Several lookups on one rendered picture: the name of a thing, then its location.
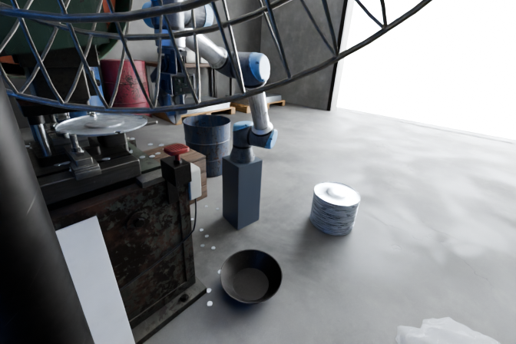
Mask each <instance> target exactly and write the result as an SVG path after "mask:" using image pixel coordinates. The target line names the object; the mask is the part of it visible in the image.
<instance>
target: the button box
mask: <svg viewBox="0 0 516 344"><path fill-rule="evenodd" d="M190 166H191V177H192V181H191V182H189V183H188V187H189V198H190V200H193V199H195V217H194V225H193V230H192V231H191V232H190V234H189V235H188V236H187V237H186V238H185V239H184V240H183V241H182V242H180V243H179V244H178V245H177V246H176V247H175V248H173V249H172V250H171V251H170V252H169V253H167V254H166V255H165V256H163V257H162V258H161V259H159V260H158V261H157V262H156V263H155V264H153V265H152V266H150V267H149V268H148V269H146V270H145V271H144V272H143V273H141V274H140V275H138V276H137V277H135V278H134V279H133V280H131V281H130V282H129V283H127V284H126V285H125V286H123V287H122V288H120V289H119V291H121V290H123V289H124V288H126V287H127V286H129V285H130V284H131V283H133V282H134V281H135V280H136V279H138V278H139V277H140V276H142V275H144V274H145V273H146V272H147V271H148V270H150V269H151V268H153V267H154V266H156V265H157V264H158V263H159V262H160V261H161V260H163V259H164V258H165V257H167V256H168V255H169V254H171V253H172V252H173V251H175V249H176V248H178V247H179V246H180V245H181V244H182V243H183V242H184V241H185V240H187V239H188V238H189V237H190V235H191V234H192V233H193V232H194V230H195V226H196V221H197V198H198V197H200V196H201V181H200V168H199V167H198V166H196V165H194V164H192V163H190Z"/></svg>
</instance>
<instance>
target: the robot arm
mask: <svg viewBox="0 0 516 344"><path fill-rule="evenodd" d="M183 1H186V0H163V5H166V4H171V3H175V2H183ZM154 6H159V5H158V2H157V0H151V2H146V3H144V4H143V6H142V8H150V7H154ZM194 16H195V25H196V28H202V27H207V26H211V25H212V23H213V10H212V8H211V7H210V6H209V5H204V6H201V7H199V8H195V9H194ZM167 18H168V21H169V23H170V27H171V30H172V32H176V31H185V30H189V29H193V26H192V17H191V10H189V11H186V12H178V13H174V14H169V15H167ZM143 20H144V22H145V24H146V25H147V26H149V27H150V28H154V34H159V24H160V16H157V17H153V18H145V19H143ZM175 41H176V43H177V47H178V49H179V52H180V56H181V57H182V60H183V63H184V66H185V57H184V56H187V51H185V49H183V48H185V46H186V47H187V48H189V49H190V50H191V51H193V52H194V53H195V49H194V36H188V37H184V38H175ZM197 47H198V55H199V56H200V57H201V58H203V59H204V60H206V61H208V64H209V66H210V67H212V68H213V69H214V70H216V71H218V72H220V73H221V74H223V75H225V76H227V77H229V78H235V79H236V76H235V74H234V71H233V67H232V64H231V62H230V58H229V55H228V53H227V50H225V49H224V48H222V47H218V46H216V45H215V44H214V43H213V42H212V41H211V40H210V39H209V38H208V37H206V36H205V35H204V34H202V35H197ZM161 54H164V59H162V60H161V63H160V82H159V92H158V96H157V100H158V102H159V104H160V106H161V107H163V106H171V105H173V104H172V103H173V102H174V105H179V104H185V103H184V100H185V98H186V96H187V94H191V92H190V89H189V87H188V84H187V81H186V78H185V76H184V73H183V70H182V68H181V66H180V62H179V60H178V57H177V54H176V52H175V50H174V46H173V44H172V41H171V40H162V46H161ZM237 56H238V59H239V63H240V70H241V74H242V77H243V85H244V87H245V89H246V91H249V90H253V89H255V88H259V87H262V86H264V84H265V83H266V81H267V79H268V78H269V76H270V63H269V61H268V58H267V57H266V56H265V55H264V54H261V53H257V52H237ZM150 79H151V82H152V83H156V81H157V67H156V68H155V69H154V71H153V72H152V74H151V75H150ZM170 94H171V95H173V99H172V97H171V96H170ZM248 101H249V105H250V111H251V115H252V119H253V122H252V121H240V122H236V123H235V124H234V125H233V148H232V151H231V153H230V160H231V161H232V162H234V163H237V164H248V163H251V162H253V161H254V153H253V148H252V146H255V147H261V148H264V149H271V148H273V146H274V144H275V143H276V139H277V130H276V129H273V126H272V124H271V123H270V122H269V117H268V111H267V106H266V95H265V92H263V93H261V94H257V95H254V96H251V97H248ZM187 112H188V110H187V111H171V112H164V113H165V114H166V115H167V117H168V118H169V120H170V121H171V122H172V123H173V124H177V123H178V121H179V120H180V117H181V115H182V114H187Z"/></svg>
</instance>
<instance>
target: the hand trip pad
mask: <svg viewBox="0 0 516 344"><path fill-rule="evenodd" d="M189 150H190V149H189V147H188V146H187V145H185V144H174V145H170V146H167V147H165V148H164V153H166V154H168V155H170V156H175V160H180V154H184V153H186V152H188V151H189Z"/></svg>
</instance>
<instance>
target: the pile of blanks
mask: <svg viewBox="0 0 516 344"><path fill-rule="evenodd" d="M359 203H360V201H359V202H358V203H357V204H356V205H353V206H347V207H342V206H336V205H333V204H330V203H327V202H325V201H323V200H321V199H320V198H318V197H317V194H315V191H314V193H313V201H312V208H311V212H310V220H311V222H312V224H313V225H314V226H315V227H316V228H317V229H318V230H321V231H322V232H324V233H327V234H330V235H335V236H342V235H346V234H348V233H350V232H351V231H352V229H353V227H354V223H355V220H356V214H357V211H358V207H359Z"/></svg>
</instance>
